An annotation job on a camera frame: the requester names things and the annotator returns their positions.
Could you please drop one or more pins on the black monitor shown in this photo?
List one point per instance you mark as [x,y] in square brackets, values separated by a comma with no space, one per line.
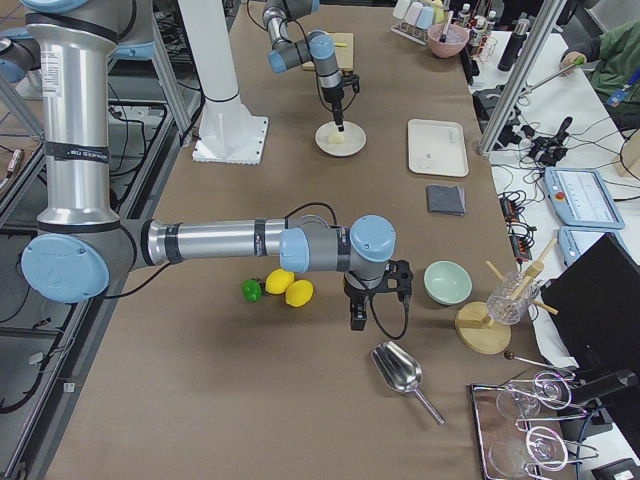
[597,298]

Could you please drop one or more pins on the cup rack with cups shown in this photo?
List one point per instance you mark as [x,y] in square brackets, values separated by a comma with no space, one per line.
[414,18]

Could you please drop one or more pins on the black tray with glasses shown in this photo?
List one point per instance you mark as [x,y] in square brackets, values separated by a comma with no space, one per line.
[548,428]

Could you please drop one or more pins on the cream rabbit tray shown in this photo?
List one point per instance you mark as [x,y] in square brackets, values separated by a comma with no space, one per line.
[437,148]

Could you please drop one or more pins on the metal scoop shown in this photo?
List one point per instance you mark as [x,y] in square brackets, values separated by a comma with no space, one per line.
[403,374]

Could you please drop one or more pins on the person in green jacket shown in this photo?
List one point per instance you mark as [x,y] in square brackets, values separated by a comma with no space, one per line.
[616,74]

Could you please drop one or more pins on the yellow lemon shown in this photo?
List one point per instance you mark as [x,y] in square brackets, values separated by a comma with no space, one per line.
[299,293]
[278,281]

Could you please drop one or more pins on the cream round plate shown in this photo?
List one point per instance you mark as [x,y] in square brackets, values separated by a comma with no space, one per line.
[350,142]

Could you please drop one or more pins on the yellow lemon upper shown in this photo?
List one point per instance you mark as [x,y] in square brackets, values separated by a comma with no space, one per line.
[299,293]

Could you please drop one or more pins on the mint green bowl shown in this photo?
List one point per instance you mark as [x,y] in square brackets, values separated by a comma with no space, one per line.
[447,283]

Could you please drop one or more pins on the crystal glass on stand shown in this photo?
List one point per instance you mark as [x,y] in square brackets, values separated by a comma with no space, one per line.
[503,306]

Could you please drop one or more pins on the black thermos bottle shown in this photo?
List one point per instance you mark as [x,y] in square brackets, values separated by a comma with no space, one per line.
[514,45]

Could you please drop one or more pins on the folded grey cloth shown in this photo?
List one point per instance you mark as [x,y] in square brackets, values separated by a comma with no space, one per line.
[446,200]

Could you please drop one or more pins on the aluminium frame post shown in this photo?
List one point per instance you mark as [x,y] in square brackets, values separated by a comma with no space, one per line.
[541,29]

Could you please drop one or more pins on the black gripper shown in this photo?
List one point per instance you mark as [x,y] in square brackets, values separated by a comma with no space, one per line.
[356,292]
[332,95]

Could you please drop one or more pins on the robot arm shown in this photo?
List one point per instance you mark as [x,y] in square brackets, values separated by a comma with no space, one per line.
[86,240]
[285,53]

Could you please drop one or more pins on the green lime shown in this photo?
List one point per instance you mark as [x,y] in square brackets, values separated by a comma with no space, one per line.
[252,290]

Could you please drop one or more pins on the metal tongs handle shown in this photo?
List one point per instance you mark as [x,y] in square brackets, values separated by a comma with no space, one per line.
[445,27]

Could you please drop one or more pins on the wooden cup stand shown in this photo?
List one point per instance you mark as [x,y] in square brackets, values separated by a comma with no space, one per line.
[478,330]

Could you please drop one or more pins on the yellow lemon lower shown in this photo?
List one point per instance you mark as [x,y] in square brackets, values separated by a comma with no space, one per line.
[278,281]

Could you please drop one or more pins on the blue teach pendant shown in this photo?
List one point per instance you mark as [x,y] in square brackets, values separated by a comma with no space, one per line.
[574,241]
[580,198]

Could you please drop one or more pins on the white steamed bun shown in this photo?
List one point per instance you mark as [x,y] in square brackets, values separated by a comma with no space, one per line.
[336,137]

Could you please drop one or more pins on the wooden cutting board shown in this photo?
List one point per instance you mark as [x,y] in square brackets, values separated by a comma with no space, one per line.
[345,50]

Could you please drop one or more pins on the pink bowl with ice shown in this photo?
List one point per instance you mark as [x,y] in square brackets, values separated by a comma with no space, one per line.
[456,39]

